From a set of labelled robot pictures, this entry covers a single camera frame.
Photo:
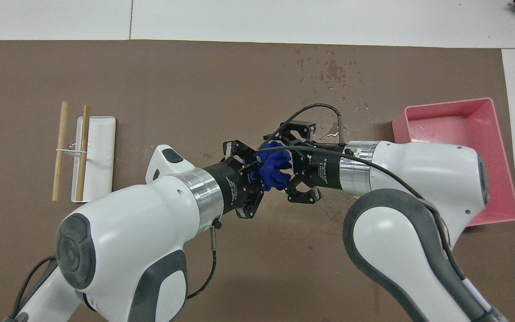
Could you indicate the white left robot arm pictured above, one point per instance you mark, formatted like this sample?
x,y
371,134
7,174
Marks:
x,y
128,232

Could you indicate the white rack base tray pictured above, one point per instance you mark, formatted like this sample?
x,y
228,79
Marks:
x,y
101,147

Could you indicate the brown table mat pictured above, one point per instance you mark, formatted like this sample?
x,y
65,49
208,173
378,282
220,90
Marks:
x,y
150,80

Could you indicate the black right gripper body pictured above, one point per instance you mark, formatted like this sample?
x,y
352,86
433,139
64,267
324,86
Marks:
x,y
324,167

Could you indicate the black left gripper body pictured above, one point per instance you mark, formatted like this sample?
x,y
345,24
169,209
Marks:
x,y
230,185

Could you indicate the blue cloth towel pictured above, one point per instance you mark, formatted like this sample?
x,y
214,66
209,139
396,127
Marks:
x,y
273,172

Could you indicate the short darker wooden rod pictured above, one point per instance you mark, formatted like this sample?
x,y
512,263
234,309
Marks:
x,y
83,129

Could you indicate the long light wooden rod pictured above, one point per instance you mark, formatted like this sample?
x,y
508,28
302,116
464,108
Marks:
x,y
61,129

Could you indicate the pink plastic bin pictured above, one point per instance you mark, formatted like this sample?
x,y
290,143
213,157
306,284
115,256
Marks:
x,y
501,179

